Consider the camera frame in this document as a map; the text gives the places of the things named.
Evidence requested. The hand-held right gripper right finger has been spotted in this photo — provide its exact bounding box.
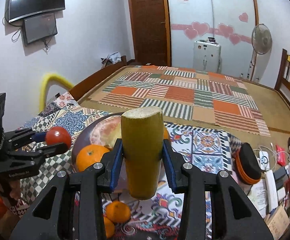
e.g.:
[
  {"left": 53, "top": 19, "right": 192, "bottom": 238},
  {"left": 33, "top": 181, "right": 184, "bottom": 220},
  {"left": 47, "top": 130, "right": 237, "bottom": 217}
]
[{"left": 162, "top": 140, "right": 275, "bottom": 240}]

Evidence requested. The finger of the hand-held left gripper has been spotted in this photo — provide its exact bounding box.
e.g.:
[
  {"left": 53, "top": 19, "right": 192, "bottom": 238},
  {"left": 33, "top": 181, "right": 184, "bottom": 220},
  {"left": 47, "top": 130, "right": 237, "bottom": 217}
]
[
  {"left": 5, "top": 128, "right": 48, "bottom": 148},
  {"left": 9, "top": 142, "right": 72, "bottom": 159}
]

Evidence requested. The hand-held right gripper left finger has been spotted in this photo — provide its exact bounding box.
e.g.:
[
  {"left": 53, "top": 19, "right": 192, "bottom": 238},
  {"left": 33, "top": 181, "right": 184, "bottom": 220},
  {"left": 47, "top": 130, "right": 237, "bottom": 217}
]
[{"left": 9, "top": 139, "right": 124, "bottom": 240}]

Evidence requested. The red tomato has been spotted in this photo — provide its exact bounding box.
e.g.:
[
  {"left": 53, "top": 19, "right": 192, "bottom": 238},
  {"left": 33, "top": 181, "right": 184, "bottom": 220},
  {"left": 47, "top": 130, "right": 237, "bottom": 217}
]
[{"left": 45, "top": 126, "right": 72, "bottom": 150}]

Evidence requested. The large plain orange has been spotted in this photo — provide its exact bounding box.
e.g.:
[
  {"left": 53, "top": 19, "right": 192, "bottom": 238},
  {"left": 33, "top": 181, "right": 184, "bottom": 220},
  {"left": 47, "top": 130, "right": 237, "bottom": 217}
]
[{"left": 76, "top": 144, "right": 111, "bottom": 172}]

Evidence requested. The purple plate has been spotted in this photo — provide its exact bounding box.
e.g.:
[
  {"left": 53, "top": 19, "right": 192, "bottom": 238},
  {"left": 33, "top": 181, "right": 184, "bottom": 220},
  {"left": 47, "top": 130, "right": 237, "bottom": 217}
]
[{"left": 72, "top": 113, "right": 171, "bottom": 173}]

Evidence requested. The pink sweet potato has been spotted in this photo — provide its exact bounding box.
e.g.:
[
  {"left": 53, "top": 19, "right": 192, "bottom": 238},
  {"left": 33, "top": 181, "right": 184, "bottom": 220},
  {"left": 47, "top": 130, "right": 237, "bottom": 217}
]
[{"left": 89, "top": 117, "right": 122, "bottom": 151}]

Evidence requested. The person's left hand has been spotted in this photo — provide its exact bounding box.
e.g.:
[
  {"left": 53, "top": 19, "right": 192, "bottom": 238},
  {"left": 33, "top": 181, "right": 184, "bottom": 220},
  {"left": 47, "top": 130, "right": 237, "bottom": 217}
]
[{"left": 9, "top": 177, "right": 23, "bottom": 201}]

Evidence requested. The green checkered cloth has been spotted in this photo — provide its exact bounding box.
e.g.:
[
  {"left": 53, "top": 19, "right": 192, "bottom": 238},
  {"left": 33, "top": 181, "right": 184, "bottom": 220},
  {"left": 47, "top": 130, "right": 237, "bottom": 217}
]
[{"left": 17, "top": 115, "right": 78, "bottom": 205}]

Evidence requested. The patchwork printed sheet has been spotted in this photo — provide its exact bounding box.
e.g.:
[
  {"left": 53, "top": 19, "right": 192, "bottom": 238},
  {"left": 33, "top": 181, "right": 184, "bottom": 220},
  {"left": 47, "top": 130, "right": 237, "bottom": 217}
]
[{"left": 22, "top": 91, "right": 241, "bottom": 240}]

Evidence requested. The small mandarin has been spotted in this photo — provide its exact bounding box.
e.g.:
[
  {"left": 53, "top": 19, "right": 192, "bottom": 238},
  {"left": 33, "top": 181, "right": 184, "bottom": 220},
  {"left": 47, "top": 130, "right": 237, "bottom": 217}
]
[
  {"left": 106, "top": 201, "right": 131, "bottom": 223},
  {"left": 102, "top": 216, "right": 116, "bottom": 239}
]

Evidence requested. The yellow foam tube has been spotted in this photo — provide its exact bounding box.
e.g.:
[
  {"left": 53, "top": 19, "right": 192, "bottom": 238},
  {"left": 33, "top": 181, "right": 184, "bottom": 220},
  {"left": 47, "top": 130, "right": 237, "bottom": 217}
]
[{"left": 39, "top": 72, "right": 75, "bottom": 116}]

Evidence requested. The dark patterned cloth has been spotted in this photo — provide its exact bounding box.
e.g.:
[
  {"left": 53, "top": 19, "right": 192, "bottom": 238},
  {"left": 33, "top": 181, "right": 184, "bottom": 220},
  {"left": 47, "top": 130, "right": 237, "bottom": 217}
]
[{"left": 10, "top": 197, "right": 185, "bottom": 240}]

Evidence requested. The striped patchwork blanket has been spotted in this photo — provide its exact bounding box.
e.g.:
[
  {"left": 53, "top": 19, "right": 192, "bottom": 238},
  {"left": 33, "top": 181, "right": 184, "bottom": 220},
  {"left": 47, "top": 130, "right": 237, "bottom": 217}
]
[{"left": 99, "top": 65, "right": 271, "bottom": 137}]

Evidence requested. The black pouch with orange trim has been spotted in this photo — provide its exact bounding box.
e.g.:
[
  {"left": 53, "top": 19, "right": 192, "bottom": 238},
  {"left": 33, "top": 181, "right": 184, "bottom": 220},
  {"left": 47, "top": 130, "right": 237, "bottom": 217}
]
[{"left": 232, "top": 142, "right": 262, "bottom": 185}]

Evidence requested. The white charger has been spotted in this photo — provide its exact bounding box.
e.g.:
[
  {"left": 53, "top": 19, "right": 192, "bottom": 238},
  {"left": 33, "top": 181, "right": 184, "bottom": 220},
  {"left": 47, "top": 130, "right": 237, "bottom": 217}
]
[{"left": 258, "top": 150, "right": 270, "bottom": 168}]

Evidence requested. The white power strip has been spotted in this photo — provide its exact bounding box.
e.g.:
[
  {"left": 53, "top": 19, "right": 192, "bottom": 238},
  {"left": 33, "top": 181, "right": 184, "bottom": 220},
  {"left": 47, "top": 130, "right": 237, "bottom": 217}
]
[{"left": 265, "top": 170, "right": 279, "bottom": 213}]

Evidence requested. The pile of clothes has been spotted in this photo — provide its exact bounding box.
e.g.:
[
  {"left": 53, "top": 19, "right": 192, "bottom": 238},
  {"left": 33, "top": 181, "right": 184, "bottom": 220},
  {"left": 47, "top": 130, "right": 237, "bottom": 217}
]
[{"left": 100, "top": 52, "right": 123, "bottom": 68}]

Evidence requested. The small black monitor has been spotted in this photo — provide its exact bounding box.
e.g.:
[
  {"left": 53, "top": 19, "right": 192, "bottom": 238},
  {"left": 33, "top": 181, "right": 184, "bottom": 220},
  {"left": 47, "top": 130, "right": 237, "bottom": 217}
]
[{"left": 22, "top": 12, "right": 58, "bottom": 47}]

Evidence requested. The red packet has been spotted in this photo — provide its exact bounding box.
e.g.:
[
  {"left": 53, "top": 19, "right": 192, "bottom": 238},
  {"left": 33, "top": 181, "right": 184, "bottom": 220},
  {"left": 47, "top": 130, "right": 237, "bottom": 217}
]
[{"left": 275, "top": 145, "right": 287, "bottom": 166}]

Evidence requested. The white storage box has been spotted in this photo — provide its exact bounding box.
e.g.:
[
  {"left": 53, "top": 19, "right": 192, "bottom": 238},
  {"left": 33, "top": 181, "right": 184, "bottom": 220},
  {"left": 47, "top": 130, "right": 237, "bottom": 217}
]
[{"left": 193, "top": 37, "right": 222, "bottom": 72}]

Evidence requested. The tan bed mat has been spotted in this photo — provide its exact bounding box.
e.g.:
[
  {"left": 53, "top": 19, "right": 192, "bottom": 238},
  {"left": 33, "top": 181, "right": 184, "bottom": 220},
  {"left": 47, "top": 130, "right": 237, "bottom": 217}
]
[{"left": 77, "top": 66, "right": 290, "bottom": 141}]

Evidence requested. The small cardboard box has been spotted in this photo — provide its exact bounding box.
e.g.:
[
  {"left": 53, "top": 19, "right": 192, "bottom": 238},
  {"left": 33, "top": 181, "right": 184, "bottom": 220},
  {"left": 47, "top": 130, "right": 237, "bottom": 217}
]
[{"left": 265, "top": 205, "right": 290, "bottom": 236}]

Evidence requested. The brown wooden door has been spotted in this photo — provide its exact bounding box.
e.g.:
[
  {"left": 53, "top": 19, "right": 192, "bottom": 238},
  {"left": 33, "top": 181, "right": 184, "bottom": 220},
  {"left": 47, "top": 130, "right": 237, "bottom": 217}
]
[{"left": 126, "top": 0, "right": 172, "bottom": 67}]

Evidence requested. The standing fan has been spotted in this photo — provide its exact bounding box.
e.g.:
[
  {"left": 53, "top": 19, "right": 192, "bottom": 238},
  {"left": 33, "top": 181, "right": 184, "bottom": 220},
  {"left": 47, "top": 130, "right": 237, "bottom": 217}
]
[{"left": 247, "top": 24, "right": 273, "bottom": 81}]

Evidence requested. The wardrobe with heart stickers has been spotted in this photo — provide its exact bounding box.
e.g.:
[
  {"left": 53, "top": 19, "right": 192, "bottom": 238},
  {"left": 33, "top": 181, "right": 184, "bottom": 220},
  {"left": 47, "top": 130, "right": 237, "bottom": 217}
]
[{"left": 165, "top": 0, "right": 259, "bottom": 80}]

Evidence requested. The wooden bed frame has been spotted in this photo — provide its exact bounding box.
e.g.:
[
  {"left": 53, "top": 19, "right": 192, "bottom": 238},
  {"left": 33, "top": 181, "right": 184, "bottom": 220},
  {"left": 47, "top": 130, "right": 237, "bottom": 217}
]
[{"left": 69, "top": 55, "right": 128, "bottom": 101}]

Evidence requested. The black monitor cable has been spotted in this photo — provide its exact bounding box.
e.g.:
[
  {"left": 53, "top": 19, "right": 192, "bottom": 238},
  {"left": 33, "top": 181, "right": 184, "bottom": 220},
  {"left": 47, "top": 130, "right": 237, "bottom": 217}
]
[
  {"left": 43, "top": 36, "right": 52, "bottom": 53},
  {"left": 11, "top": 26, "right": 23, "bottom": 43}
]

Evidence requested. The black wall television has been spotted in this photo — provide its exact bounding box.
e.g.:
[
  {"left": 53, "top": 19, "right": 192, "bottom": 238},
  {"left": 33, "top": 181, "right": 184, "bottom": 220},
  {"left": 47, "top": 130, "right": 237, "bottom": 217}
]
[{"left": 9, "top": 0, "right": 66, "bottom": 23}]

